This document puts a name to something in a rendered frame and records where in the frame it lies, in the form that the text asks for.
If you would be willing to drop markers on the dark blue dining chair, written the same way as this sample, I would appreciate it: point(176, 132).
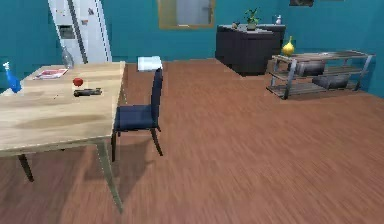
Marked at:
point(136, 116)

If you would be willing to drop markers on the white bin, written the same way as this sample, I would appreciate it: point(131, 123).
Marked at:
point(149, 63)

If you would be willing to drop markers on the black cabinet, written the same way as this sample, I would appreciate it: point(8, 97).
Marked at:
point(248, 48)

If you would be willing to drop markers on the small brown round object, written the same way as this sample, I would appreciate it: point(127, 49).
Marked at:
point(234, 25)

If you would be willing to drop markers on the yellow framed window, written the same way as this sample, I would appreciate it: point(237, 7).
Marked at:
point(186, 14)

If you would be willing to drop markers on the black remote control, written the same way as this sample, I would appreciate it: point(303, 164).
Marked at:
point(87, 92)

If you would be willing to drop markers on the green house plant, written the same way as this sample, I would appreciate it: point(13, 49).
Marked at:
point(252, 19)

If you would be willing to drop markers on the yellow vase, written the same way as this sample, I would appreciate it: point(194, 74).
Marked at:
point(288, 48)

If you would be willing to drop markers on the red apple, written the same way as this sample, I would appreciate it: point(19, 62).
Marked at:
point(78, 82)

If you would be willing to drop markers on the grey box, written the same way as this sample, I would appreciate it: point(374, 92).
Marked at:
point(331, 81)
point(310, 68)

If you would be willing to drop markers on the white small bottle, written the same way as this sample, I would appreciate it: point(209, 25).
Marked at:
point(278, 20)

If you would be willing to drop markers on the grey metal wooden shelf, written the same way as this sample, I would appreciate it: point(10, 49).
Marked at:
point(316, 71)

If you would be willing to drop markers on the clear glass bottle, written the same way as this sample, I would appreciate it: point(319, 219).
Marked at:
point(67, 59)

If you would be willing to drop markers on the white grey fridge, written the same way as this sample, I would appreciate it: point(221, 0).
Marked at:
point(83, 30)

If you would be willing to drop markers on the light wooden dining table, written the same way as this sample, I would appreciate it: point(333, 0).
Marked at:
point(50, 113)

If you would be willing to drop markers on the red white magazine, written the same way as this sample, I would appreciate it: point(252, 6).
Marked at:
point(50, 73)

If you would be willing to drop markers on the blue spray bottle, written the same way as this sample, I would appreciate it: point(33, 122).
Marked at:
point(12, 81)

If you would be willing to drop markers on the dark framed wall picture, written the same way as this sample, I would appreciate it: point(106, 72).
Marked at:
point(301, 2)

